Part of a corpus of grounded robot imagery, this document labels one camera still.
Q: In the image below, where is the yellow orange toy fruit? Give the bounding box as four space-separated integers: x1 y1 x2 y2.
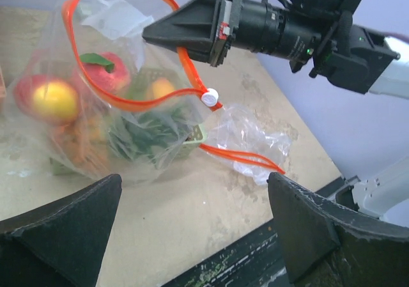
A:
146 77 175 100

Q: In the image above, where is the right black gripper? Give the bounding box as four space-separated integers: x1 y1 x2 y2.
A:
143 0 323 66

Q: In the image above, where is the clear zip bag orange zipper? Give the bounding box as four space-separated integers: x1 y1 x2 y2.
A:
4 0 221 183

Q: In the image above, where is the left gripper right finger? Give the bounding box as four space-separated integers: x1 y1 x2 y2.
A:
268 173 408 286

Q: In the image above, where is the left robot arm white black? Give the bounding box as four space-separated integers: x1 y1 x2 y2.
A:
1 160 408 286

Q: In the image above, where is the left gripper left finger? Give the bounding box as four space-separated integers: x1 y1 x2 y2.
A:
1 174 122 286

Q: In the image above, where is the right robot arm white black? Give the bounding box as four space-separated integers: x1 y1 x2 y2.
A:
143 0 408 98

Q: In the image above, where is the red yellow toy peach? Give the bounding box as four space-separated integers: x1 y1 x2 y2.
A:
13 74 81 126

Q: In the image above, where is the green plastic basket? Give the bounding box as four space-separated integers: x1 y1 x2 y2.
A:
50 66 208 178

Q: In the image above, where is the toy pineapple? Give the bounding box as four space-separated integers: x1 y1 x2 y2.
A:
51 108 193 176

